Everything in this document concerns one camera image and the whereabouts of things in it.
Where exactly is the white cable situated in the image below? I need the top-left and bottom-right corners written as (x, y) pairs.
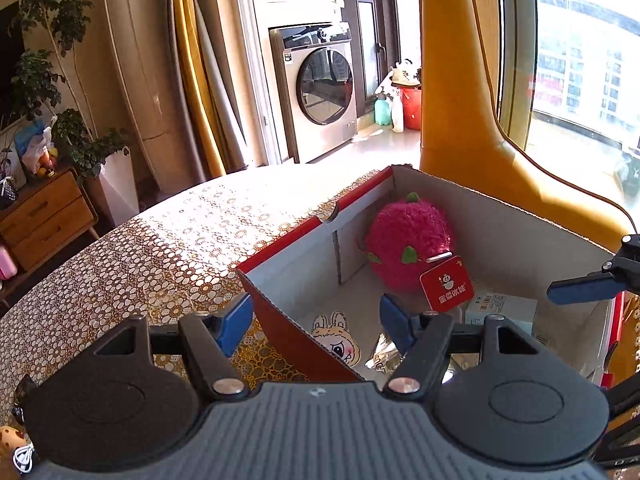
top-left (12, 444), bottom-right (37, 475)

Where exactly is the red cardboard box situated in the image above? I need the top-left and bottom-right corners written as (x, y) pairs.
top-left (236, 164), bottom-right (631, 391)

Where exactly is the window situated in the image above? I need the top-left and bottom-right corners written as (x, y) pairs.
top-left (495, 0), bottom-right (640, 211)

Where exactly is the green spray bottle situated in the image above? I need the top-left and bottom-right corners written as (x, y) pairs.
top-left (375, 87), bottom-right (394, 126)

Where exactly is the grey curtain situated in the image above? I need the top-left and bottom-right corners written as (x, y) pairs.
top-left (192, 0), bottom-right (252, 171)

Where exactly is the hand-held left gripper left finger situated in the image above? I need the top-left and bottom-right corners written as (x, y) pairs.
top-left (95, 292), bottom-right (254, 402)

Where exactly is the yellow giraffe-shaped chair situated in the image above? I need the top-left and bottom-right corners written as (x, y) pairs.
top-left (419, 0), bottom-right (640, 256)

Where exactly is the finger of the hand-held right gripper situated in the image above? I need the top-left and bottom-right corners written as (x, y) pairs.
top-left (547, 234), bottom-right (640, 306)

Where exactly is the blue picture box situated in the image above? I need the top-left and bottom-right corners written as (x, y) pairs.
top-left (14, 120), bottom-right (46, 161)

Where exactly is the pink plush toy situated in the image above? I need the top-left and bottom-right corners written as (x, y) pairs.
top-left (365, 192), bottom-right (473, 311)

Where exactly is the cartoon rabbit card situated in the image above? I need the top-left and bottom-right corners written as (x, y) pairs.
top-left (311, 311), bottom-right (362, 367)

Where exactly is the white counter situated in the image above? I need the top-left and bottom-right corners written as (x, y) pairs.
top-left (255, 0), bottom-right (347, 32)

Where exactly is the red bucket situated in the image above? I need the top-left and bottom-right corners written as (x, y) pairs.
top-left (397, 85), bottom-right (423, 131)

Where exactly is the lace-patterned desktop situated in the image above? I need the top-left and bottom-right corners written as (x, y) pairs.
top-left (0, 167), bottom-right (396, 461)

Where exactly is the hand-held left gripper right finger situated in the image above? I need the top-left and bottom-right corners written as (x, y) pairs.
top-left (380, 294), bottom-right (551, 402)

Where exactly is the white planter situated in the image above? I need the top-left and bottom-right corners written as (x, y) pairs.
top-left (82, 147), bottom-right (141, 227)

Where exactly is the yellow squishy toy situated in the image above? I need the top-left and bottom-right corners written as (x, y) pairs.
top-left (0, 426), bottom-right (28, 466)

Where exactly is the glass door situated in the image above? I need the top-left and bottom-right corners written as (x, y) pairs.
top-left (354, 0), bottom-right (390, 111)

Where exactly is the white standing air conditioner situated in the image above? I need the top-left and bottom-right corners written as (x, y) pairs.
top-left (99, 0), bottom-right (201, 196)

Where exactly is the silver snack packet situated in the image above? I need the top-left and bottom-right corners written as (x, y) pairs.
top-left (367, 332), bottom-right (483, 388)

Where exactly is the pink container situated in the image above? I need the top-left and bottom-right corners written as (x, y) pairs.
top-left (0, 245), bottom-right (19, 281)

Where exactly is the plastic bag of fruit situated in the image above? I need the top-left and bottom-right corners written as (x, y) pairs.
top-left (22, 127), bottom-right (59, 179)

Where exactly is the silver washing machine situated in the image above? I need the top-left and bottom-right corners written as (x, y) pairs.
top-left (270, 22), bottom-right (359, 163)

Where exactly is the small light blue box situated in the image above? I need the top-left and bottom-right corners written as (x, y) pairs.
top-left (464, 294), bottom-right (538, 328)

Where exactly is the wooden television cabinet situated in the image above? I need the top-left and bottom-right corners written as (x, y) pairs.
top-left (0, 169), bottom-right (101, 273)

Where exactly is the yellow curtain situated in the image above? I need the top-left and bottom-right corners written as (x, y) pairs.
top-left (162, 0), bottom-right (227, 178)

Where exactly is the black television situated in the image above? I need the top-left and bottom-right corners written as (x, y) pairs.
top-left (0, 2), bottom-right (26, 131)

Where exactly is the tall green potted plant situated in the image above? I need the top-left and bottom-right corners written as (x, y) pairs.
top-left (10, 0), bottom-right (132, 178)

